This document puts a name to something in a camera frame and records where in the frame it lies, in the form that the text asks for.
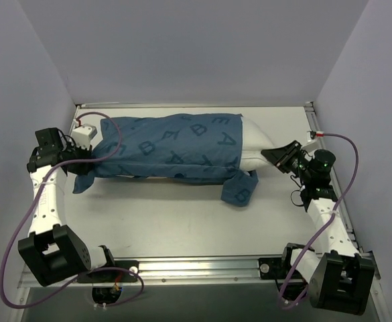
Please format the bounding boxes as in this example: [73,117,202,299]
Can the aluminium back rail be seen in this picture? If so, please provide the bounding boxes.
[76,101,314,109]

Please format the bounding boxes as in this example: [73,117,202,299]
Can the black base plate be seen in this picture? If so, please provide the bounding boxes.
[86,260,139,283]
[257,257,291,280]

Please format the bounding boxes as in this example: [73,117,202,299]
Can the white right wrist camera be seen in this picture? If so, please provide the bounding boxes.
[302,131,324,153]

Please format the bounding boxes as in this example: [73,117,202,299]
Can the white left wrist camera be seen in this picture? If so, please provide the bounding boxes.
[71,124,97,150]

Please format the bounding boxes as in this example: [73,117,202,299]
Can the aluminium rail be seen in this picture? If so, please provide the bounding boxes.
[76,101,314,109]
[304,102,364,256]
[19,254,284,288]

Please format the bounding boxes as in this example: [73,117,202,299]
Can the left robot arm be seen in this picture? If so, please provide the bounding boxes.
[17,124,117,286]

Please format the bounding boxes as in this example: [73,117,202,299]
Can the black thin right cable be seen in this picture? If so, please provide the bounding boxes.
[289,189,306,207]

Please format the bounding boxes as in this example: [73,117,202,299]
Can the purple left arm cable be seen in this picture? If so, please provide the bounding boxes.
[1,111,145,309]

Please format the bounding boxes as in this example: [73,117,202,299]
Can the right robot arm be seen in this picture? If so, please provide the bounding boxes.
[261,141,375,315]

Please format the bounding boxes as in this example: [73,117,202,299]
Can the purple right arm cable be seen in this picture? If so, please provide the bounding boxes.
[277,132,361,308]

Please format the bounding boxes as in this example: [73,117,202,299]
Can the aluminium right side rail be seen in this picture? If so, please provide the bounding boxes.
[304,102,364,256]

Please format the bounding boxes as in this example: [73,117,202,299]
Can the blue cartoon print pillowcase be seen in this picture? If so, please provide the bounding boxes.
[73,113,258,207]

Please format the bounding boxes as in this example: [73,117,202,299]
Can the white pillow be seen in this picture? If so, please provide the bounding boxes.
[239,117,275,172]

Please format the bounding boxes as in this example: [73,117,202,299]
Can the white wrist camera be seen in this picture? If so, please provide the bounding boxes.
[71,124,97,150]
[302,131,324,153]

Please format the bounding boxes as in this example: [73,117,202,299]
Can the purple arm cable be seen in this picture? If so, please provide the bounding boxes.
[1,111,145,309]
[277,132,361,308]

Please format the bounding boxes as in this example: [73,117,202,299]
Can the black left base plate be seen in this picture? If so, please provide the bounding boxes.
[86,260,139,283]

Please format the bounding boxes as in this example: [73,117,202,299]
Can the aluminium front rail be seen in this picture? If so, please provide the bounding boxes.
[19,254,284,288]

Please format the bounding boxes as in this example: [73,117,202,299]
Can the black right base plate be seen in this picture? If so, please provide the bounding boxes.
[257,257,291,280]

